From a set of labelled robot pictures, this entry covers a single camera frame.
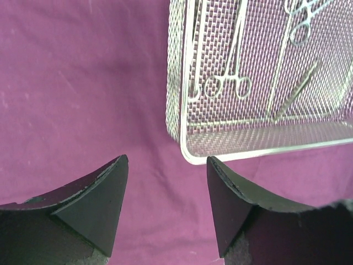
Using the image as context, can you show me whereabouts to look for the steel surgical scissors left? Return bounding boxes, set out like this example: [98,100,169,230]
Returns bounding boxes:
[204,0,252,100]

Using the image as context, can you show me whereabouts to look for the purple cloth wrap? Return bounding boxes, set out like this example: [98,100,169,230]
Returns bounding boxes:
[1,1,352,264]

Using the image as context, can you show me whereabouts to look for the steel tweezers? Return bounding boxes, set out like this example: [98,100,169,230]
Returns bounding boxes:
[272,60,321,123]

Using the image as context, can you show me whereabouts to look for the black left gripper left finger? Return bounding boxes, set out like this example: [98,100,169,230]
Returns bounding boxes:
[1,155,129,264]

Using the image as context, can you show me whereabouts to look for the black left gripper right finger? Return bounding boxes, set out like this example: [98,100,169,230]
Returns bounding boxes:
[207,156,352,264]

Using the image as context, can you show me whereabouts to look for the wire mesh instrument tray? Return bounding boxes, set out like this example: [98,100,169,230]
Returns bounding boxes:
[165,1,352,165]

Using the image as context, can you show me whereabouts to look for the steel forceps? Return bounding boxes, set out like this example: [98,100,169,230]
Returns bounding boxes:
[289,0,333,46]
[284,0,317,15]

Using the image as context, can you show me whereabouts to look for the steel forceps centre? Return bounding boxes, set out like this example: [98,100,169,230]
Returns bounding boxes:
[289,0,333,46]

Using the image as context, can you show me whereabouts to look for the steel forceps right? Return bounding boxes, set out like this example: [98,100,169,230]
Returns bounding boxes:
[284,0,317,15]

